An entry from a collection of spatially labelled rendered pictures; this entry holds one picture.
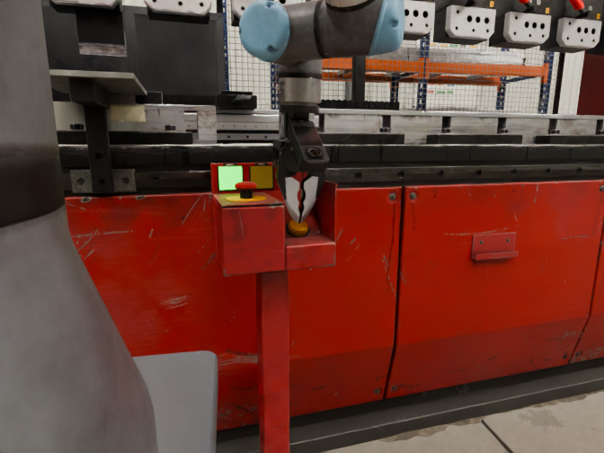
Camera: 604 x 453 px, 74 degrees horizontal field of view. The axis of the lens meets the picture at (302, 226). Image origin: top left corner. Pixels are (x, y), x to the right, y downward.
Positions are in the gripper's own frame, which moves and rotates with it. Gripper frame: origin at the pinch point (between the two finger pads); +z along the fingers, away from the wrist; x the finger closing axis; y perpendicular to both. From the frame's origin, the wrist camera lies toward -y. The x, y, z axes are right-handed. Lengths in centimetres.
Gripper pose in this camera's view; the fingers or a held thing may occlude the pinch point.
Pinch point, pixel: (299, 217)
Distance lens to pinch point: 74.3
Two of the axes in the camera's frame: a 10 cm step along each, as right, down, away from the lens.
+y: -3.1, -2.8, 9.1
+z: -0.3, 9.6, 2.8
